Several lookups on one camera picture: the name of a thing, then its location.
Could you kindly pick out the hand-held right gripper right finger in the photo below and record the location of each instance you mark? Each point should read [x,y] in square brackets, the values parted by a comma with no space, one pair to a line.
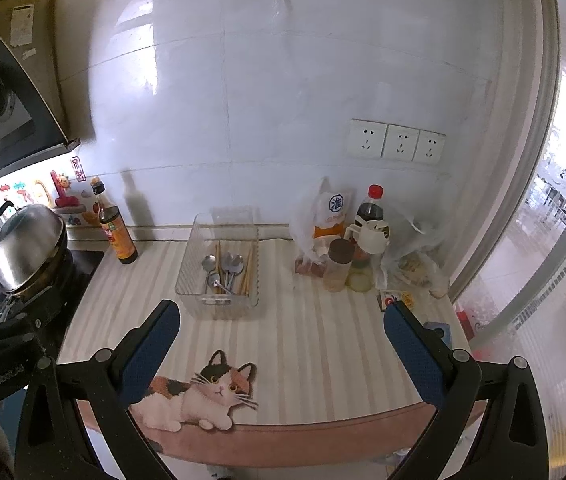
[413,360]

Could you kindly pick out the small blue box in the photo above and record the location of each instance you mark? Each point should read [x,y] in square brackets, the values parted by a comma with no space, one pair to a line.
[438,333]

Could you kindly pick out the brown-capped clear jar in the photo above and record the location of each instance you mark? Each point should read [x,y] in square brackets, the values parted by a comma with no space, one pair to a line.
[339,267]

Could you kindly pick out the oil jug with white lid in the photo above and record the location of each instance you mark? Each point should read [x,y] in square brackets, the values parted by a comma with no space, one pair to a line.
[368,255]

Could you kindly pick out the clear plastic bag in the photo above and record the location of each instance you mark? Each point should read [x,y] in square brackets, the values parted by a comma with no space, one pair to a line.
[418,255]

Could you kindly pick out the wooden chopstick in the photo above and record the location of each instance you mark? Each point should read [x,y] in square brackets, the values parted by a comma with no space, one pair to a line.
[217,260]
[246,272]

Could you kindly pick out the clear plastic utensil container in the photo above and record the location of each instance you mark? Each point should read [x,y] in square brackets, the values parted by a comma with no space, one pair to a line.
[223,300]

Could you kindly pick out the black induction cooktop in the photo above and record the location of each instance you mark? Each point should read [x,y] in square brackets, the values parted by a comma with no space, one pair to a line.
[80,265]

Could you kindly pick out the black range hood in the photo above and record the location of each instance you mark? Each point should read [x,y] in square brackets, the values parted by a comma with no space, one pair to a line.
[8,95]

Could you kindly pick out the white wall outlet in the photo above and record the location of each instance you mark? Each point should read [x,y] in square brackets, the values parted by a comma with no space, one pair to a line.
[429,147]
[366,138]
[400,142]

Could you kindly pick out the colourful wall stickers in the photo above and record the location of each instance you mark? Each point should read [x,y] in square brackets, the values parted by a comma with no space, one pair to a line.
[70,195]

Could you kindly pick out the steel wok with lid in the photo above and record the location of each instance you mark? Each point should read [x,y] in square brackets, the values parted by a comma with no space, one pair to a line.
[28,245]

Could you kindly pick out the striped table mat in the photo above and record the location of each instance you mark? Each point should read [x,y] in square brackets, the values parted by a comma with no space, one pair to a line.
[303,350]

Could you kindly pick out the pink packet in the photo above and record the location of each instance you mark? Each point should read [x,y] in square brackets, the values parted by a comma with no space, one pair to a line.
[310,267]

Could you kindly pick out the cat shaped sticker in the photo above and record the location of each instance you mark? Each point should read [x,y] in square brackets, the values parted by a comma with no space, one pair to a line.
[203,395]

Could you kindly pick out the dark cola bottle red cap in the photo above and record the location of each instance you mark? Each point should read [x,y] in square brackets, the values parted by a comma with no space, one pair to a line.
[372,207]

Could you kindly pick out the white plastic bag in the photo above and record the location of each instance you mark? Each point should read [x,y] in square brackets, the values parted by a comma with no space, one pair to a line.
[305,230]

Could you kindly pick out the salt packet orange and white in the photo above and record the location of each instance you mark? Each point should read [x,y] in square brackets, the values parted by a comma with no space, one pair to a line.
[332,212]

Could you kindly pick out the red packet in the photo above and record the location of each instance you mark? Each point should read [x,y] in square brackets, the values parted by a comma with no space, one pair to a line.
[465,322]

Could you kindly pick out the metal spoon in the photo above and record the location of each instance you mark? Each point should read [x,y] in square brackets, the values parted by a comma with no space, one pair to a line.
[237,261]
[227,261]
[208,263]

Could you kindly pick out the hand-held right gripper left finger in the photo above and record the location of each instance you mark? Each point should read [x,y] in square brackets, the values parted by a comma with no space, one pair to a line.
[150,355]

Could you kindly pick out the soy sauce bottle orange label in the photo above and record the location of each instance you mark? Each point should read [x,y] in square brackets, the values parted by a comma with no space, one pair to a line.
[119,240]

